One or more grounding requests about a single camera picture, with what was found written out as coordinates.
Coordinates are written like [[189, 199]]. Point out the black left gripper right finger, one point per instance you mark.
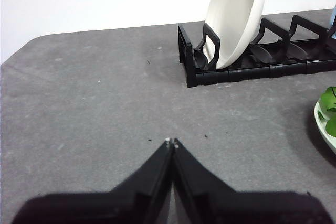
[[231, 205]]

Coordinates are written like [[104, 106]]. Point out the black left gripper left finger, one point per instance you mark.
[[118, 205]]

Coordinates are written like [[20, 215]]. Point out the pale green plate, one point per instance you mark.
[[320, 127]]

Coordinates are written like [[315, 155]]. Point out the black plastic plate rack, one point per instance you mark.
[[236, 73]]

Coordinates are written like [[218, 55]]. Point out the cream white plate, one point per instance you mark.
[[233, 19]]

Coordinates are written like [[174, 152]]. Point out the blue plate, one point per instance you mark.
[[333, 22]]

